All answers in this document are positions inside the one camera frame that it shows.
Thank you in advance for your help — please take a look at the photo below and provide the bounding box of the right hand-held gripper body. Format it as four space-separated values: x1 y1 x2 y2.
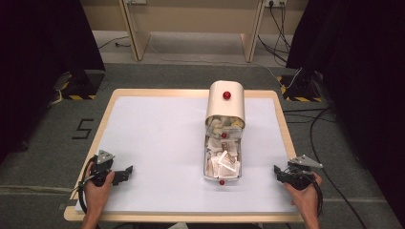
281 154 324 192

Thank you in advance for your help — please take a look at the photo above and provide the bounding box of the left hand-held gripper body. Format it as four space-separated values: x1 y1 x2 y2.
90 149 117 188

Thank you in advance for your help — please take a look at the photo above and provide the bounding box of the pile of white brown packets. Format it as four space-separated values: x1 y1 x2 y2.
205 136 242 179

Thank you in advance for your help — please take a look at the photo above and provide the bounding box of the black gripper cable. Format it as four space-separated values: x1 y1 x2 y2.
77 155 98 215
309 173 325 219

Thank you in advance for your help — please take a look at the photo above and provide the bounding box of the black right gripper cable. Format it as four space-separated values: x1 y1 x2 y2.
309 173 325 219

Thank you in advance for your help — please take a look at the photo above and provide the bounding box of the beige box lid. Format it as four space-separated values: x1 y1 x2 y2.
204 79 246 129

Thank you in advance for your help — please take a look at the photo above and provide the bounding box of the long black floor cable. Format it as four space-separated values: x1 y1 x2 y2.
282 107 369 229

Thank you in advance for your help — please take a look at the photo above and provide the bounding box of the bundle of black cables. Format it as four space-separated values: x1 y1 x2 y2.
257 1 292 64

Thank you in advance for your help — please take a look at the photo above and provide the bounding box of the beige wooden desk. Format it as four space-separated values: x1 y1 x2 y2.
117 0 266 64

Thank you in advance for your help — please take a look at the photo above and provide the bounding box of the thin black floor cable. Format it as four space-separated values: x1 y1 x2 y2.
96 35 132 51

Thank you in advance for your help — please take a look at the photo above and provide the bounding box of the white plug cable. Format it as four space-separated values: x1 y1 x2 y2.
47 72 74 109

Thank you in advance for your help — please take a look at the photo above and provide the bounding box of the short drawer with red knob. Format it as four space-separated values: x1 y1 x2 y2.
205 114 245 140

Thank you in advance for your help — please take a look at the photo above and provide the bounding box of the stand base with striped tape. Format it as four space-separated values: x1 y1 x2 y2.
59 70 107 101
276 73 323 103

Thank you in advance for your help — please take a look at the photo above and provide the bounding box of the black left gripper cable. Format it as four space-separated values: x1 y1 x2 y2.
77 155 98 215

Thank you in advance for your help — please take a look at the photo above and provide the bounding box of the person's right hand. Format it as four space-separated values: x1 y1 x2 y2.
283 171 323 221

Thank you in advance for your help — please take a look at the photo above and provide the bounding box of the white table mat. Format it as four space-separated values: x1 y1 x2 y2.
75 95 299 215

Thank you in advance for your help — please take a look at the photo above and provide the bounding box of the pile of pale packets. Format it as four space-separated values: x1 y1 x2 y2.
207 115 245 132

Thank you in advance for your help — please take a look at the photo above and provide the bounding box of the person's left hand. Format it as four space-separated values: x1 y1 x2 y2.
83 161 116 218

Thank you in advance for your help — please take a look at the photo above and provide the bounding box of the open tray with packets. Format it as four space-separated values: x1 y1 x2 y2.
202 133 244 187

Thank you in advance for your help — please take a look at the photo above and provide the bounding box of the black curtain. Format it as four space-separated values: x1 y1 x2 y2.
0 0 107 164
286 0 405 220

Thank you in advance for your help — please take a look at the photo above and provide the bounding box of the wooden table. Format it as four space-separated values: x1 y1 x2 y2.
63 88 304 223

